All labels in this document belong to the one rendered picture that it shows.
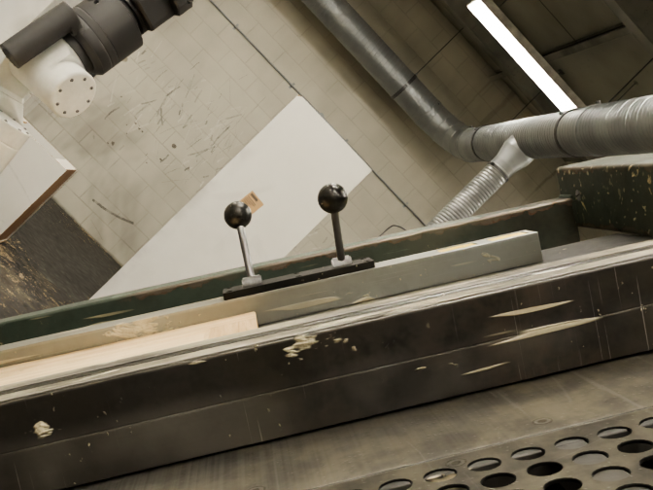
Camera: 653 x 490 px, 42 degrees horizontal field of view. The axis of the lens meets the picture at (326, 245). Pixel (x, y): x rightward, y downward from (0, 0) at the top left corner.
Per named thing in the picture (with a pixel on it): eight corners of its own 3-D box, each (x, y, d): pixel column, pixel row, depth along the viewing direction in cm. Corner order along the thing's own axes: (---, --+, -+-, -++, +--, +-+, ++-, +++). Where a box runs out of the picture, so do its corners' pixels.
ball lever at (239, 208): (241, 300, 113) (223, 212, 118) (269, 294, 113) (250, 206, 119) (238, 290, 109) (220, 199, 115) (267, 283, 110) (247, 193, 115)
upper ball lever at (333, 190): (326, 265, 115) (313, 181, 107) (354, 260, 115) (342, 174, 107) (331, 283, 112) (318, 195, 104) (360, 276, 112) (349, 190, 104)
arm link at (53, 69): (135, 82, 112) (66, 133, 109) (88, 42, 117) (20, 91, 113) (108, 17, 102) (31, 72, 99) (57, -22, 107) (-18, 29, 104)
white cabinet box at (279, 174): (51, 337, 520) (291, 102, 525) (120, 402, 528) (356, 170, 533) (27, 360, 460) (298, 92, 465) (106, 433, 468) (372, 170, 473)
